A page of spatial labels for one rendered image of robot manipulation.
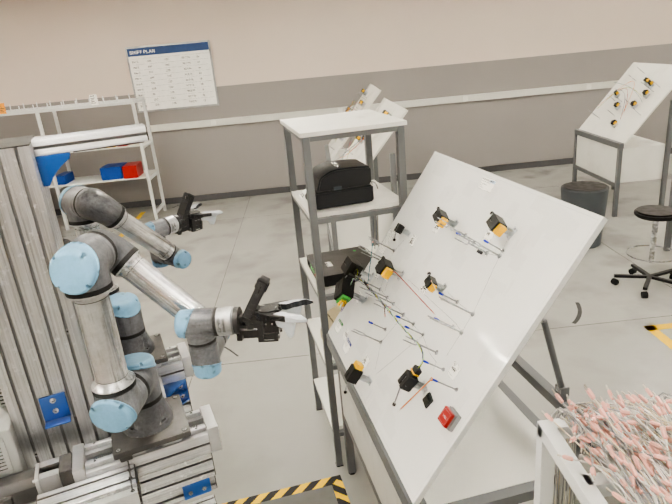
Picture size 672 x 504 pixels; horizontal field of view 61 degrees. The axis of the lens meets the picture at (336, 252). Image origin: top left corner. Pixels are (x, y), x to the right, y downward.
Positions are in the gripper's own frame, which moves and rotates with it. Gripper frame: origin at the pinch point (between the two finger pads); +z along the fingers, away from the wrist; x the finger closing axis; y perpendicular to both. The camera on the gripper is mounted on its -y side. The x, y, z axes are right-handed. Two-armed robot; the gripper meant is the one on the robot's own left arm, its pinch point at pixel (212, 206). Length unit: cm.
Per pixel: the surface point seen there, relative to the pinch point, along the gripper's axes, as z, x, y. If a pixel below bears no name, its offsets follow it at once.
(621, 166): 548, 38, 92
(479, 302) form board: 10, 126, 4
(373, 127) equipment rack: 62, 41, -32
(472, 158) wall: 692, -220, 163
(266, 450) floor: 23, 2, 159
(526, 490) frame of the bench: -2, 157, 57
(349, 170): 59, 30, -10
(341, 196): 55, 29, 2
